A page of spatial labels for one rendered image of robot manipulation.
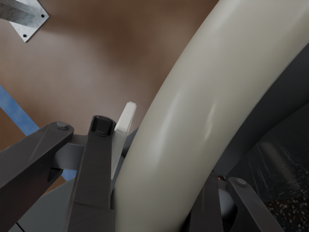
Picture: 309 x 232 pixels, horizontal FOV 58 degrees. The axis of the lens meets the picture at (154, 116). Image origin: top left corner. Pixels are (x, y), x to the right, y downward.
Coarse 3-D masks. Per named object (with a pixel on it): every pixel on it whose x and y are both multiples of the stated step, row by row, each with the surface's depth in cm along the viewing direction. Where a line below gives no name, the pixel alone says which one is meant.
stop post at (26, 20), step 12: (0, 0) 126; (12, 0) 136; (24, 0) 147; (36, 0) 145; (0, 12) 129; (12, 12) 134; (24, 12) 139; (36, 12) 146; (12, 24) 150; (24, 24) 147; (36, 24) 147; (24, 36) 148
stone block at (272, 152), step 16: (304, 112) 100; (272, 128) 114; (288, 128) 97; (304, 128) 84; (256, 144) 110; (272, 144) 94; (288, 144) 82; (304, 144) 73; (240, 160) 105; (256, 160) 91; (272, 160) 80; (288, 160) 71; (304, 160) 64; (240, 176) 87; (256, 176) 77; (272, 176) 69; (288, 176) 62; (304, 176) 57; (256, 192) 67; (272, 192) 61; (288, 192) 56; (304, 192) 51; (272, 208) 57; (288, 208) 53; (304, 208) 50; (288, 224) 52; (304, 224) 49
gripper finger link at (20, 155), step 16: (48, 128) 13; (64, 128) 13; (16, 144) 10; (32, 144) 11; (48, 144) 11; (64, 144) 13; (0, 160) 9; (16, 160) 10; (32, 160) 10; (48, 160) 11; (0, 176) 8; (16, 176) 9; (32, 176) 10; (48, 176) 13; (0, 192) 8; (16, 192) 9; (32, 192) 11; (0, 208) 8; (16, 208) 10; (0, 224) 9
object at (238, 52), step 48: (240, 0) 8; (288, 0) 7; (192, 48) 9; (240, 48) 8; (288, 48) 8; (192, 96) 8; (240, 96) 8; (144, 144) 9; (192, 144) 8; (144, 192) 9; (192, 192) 9
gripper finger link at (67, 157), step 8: (80, 136) 14; (72, 144) 13; (80, 144) 13; (56, 152) 13; (64, 152) 13; (72, 152) 13; (80, 152) 13; (56, 160) 13; (64, 160) 13; (72, 160) 14; (64, 168) 14; (72, 168) 14
